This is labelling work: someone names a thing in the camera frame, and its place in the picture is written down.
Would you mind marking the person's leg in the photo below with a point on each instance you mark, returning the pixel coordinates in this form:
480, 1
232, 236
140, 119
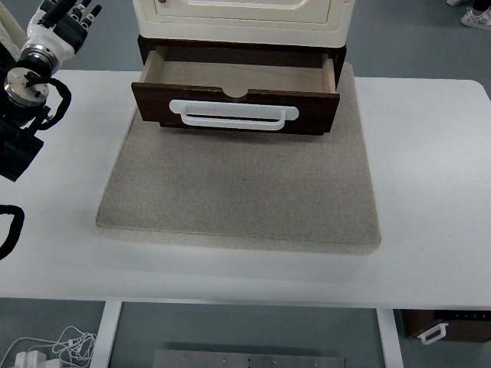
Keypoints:
482, 4

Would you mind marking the cream plastic cabinet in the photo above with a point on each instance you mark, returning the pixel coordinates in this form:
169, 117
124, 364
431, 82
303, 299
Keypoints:
245, 32

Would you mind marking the beige fabric mat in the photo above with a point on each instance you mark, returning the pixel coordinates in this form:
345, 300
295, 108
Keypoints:
238, 191

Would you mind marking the white power adapter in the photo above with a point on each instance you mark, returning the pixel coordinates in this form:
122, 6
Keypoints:
28, 359

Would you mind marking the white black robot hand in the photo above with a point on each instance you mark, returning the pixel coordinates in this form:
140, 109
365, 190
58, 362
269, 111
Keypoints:
48, 32

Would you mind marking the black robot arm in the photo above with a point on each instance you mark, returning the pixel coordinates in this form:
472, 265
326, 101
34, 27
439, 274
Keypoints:
17, 153

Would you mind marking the dark wood drawer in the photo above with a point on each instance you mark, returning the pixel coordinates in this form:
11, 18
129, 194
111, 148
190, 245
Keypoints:
153, 103

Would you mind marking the white table leg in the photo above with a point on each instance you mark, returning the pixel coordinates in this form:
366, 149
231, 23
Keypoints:
391, 341
105, 337

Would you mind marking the brown wooden box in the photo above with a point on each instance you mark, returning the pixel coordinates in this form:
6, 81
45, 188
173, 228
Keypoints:
464, 329

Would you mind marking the person's white shoe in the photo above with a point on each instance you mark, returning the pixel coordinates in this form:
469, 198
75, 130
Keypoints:
475, 19
458, 2

